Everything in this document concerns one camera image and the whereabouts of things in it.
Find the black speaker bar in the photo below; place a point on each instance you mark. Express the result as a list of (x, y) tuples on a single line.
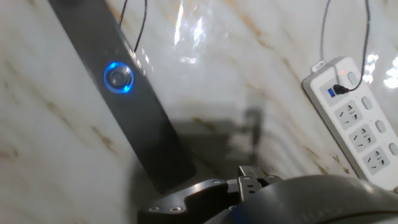
[(140, 130)]

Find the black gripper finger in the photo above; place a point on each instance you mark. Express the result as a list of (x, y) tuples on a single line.
[(202, 199)]

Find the white power strip with sockets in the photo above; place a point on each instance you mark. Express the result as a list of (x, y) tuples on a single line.
[(360, 130)]

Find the marble pattern board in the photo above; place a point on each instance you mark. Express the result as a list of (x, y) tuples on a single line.
[(233, 77)]

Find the blue lit volume knob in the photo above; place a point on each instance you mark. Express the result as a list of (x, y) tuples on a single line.
[(118, 77)]

